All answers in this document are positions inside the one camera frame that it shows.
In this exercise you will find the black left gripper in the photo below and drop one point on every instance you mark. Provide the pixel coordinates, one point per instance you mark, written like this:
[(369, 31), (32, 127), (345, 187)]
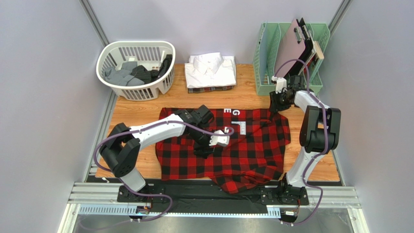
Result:
[(199, 151)]

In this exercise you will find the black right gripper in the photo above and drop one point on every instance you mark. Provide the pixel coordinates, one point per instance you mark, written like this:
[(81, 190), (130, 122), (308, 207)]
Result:
[(276, 102)]

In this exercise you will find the red black plaid shirt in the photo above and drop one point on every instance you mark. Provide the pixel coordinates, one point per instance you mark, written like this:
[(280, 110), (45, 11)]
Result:
[(254, 156)]

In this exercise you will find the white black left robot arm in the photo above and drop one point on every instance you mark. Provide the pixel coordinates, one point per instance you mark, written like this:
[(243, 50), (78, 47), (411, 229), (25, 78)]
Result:
[(120, 150)]

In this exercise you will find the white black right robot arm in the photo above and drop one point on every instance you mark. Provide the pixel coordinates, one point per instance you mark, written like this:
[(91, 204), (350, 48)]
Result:
[(318, 135)]

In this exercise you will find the folded tartan shirt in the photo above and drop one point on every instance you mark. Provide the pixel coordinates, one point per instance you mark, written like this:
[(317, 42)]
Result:
[(209, 89)]

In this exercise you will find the pink clipboard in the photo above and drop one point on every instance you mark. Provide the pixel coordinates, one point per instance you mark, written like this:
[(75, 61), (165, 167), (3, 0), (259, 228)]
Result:
[(290, 48)]

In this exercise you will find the red book in organizer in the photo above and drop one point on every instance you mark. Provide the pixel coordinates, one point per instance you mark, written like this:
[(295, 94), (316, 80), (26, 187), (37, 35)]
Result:
[(312, 61)]

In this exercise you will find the folded white shirt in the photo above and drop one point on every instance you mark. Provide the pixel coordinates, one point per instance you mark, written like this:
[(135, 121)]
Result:
[(210, 70)]

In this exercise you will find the black clipboard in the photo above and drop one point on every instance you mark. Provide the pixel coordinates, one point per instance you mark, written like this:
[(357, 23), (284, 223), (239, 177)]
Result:
[(309, 44)]

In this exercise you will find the black shirt in basket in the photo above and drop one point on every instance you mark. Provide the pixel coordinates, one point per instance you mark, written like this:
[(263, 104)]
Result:
[(143, 76)]

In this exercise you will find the white laundry basket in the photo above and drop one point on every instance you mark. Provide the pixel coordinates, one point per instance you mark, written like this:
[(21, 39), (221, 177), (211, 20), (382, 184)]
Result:
[(149, 54)]

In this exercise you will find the grey shirt in basket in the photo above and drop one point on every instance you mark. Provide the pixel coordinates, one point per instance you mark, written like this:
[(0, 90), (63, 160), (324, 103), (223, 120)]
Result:
[(123, 76)]

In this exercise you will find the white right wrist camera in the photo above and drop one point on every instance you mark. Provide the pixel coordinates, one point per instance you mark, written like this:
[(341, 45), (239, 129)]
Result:
[(280, 84)]

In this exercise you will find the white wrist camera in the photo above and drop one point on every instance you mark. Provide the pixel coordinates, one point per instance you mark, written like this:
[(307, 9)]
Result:
[(280, 84), (221, 138)]

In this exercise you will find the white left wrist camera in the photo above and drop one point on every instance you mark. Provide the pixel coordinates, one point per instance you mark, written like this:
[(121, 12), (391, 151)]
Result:
[(221, 138)]

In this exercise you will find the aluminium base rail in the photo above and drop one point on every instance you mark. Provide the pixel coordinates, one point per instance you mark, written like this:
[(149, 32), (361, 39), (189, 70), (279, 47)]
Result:
[(91, 208)]

